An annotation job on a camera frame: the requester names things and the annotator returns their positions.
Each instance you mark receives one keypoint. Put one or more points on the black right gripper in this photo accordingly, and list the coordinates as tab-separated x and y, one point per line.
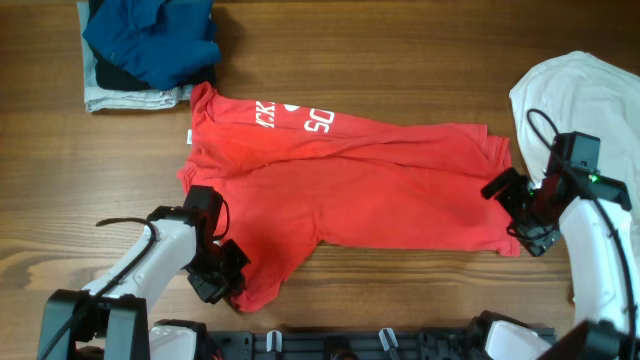
523	211

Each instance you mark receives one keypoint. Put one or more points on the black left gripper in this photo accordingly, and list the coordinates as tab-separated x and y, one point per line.
215	279

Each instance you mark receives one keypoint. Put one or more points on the red t-shirt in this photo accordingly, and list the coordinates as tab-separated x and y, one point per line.
295	176

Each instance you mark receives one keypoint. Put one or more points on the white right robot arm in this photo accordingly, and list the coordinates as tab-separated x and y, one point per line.
591	213

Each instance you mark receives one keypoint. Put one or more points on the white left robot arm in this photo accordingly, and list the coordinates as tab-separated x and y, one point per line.
108	318

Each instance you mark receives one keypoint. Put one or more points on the white garment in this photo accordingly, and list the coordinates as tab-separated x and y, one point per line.
580	92

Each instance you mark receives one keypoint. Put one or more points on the light grey folded garment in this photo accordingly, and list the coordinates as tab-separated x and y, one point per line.
142	54

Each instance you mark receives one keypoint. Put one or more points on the black folded garment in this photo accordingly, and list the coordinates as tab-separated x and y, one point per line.
115	77

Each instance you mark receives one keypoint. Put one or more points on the blue shirt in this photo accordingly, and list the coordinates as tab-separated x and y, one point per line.
155	40

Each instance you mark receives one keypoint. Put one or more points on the white clip on rail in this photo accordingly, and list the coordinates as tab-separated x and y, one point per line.
388	339
274	341

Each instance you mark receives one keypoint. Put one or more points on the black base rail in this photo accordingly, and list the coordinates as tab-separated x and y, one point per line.
427	344

